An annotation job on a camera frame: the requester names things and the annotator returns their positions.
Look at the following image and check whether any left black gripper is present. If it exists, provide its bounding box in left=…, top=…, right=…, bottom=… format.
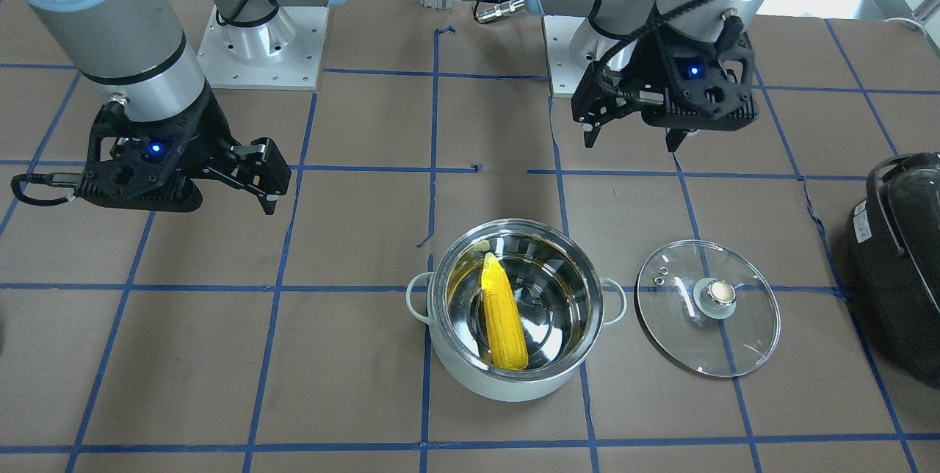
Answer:
left=571, top=21, right=758, bottom=153

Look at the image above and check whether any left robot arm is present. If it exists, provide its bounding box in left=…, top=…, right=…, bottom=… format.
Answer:
left=524, top=0, right=764, bottom=152

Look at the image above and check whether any glass pot lid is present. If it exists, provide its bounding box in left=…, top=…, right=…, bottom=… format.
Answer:
left=635, top=239, right=781, bottom=378

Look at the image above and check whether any silver cable connector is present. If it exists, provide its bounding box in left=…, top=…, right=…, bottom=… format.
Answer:
left=473, top=0, right=526, bottom=25

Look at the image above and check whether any black rice cooker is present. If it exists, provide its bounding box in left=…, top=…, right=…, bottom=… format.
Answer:
left=848, top=152, right=939, bottom=387

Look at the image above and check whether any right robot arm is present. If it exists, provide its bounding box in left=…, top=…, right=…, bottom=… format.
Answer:
left=11, top=0, right=346, bottom=215

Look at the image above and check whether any yellow toy corn cob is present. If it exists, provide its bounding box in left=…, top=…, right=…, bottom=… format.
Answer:
left=480, top=252, right=529, bottom=372

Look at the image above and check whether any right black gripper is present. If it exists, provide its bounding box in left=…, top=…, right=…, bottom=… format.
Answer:
left=75, top=87, right=292, bottom=216

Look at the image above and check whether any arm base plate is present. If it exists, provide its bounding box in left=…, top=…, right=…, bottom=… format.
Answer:
left=543, top=15, right=619, bottom=98
left=198, top=7, right=330, bottom=92

